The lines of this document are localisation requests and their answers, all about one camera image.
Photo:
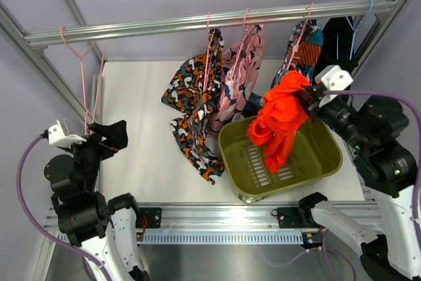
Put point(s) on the white slotted cable duct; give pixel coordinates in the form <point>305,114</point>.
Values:
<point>220,238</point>

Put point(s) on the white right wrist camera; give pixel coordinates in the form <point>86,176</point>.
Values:
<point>334,78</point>

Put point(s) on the olive green plastic basket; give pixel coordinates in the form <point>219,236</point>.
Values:
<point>315,155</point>

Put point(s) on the black mesh shorts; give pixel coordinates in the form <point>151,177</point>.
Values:
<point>337,48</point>

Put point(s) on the blue orange patterned shorts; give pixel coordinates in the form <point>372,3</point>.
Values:
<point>308,53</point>

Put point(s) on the pink hanger of camouflage shorts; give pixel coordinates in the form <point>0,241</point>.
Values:
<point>210,37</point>

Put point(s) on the pink hanger of floral shorts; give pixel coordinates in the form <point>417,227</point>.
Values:
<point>244,57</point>

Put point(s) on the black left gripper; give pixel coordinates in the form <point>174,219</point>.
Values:
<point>114,133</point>

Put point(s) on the grey orange camouflage shorts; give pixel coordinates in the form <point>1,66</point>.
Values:
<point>184,94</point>

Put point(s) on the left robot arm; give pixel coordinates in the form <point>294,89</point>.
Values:
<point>105,230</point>

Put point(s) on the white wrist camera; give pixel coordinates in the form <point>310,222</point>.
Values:
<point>60,135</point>
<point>334,78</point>

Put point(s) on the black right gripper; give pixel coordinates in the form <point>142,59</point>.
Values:
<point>314,110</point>

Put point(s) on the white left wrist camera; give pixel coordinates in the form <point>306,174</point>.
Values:
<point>60,135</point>

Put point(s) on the pink hanger of blue shorts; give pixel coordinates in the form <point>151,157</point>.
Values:
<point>295,46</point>

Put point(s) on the pink floral shorts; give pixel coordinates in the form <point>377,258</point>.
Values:
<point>233,99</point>

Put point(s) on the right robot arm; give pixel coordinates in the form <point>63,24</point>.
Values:
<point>389,170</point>

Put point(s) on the bright orange shorts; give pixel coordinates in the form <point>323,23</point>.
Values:
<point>275,126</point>

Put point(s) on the aluminium frame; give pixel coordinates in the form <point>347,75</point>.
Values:
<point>31,45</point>

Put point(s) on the light blue hanger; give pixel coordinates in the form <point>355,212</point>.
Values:
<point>356,27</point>

